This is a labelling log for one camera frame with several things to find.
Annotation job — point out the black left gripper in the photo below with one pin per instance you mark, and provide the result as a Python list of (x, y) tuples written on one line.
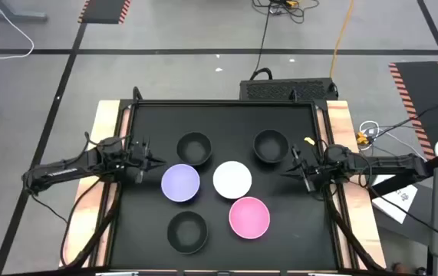
[(138, 157)]

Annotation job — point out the black aluminium table frame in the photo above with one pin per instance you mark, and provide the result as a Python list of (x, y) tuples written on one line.
[(222, 102)]

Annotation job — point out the wooden side board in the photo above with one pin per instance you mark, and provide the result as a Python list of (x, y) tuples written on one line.
[(341, 115), (105, 111)]

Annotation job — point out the purple ribbed bowl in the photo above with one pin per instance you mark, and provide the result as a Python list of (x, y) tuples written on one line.
[(180, 183)]

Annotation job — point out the black computer case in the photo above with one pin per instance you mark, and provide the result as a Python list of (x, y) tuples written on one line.
[(287, 90)]

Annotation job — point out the black hazard-striped floor mat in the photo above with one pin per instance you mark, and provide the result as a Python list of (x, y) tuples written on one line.
[(425, 96), (103, 10)]

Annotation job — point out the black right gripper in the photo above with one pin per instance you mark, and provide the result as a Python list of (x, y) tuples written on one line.
[(312, 170)]

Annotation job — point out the yellow tape tag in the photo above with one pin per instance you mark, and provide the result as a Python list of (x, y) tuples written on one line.
[(309, 141)]

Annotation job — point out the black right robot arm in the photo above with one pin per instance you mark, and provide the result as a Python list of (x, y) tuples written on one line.
[(387, 163)]

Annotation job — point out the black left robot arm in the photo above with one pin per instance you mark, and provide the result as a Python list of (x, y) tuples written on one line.
[(61, 170)]

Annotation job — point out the small yellow plug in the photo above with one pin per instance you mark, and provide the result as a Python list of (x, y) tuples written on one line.
[(290, 3)]

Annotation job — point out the yellow plug connector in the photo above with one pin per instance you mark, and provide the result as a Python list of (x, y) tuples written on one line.
[(362, 138)]

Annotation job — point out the black ribbed bowl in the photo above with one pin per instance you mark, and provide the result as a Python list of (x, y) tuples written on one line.
[(187, 232), (271, 146), (194, 148)]

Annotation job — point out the pink ribbed bowl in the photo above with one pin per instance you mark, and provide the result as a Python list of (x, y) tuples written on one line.
[(249, 217)]

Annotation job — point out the grey desk foot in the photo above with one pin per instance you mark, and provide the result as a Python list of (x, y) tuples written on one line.
[(11, 16)]

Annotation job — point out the white paper sheet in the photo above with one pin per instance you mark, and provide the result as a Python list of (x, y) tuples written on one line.
[(397, 201)]

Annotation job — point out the white ribbed bowl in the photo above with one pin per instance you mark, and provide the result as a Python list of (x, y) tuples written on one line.
[(232, 179)]

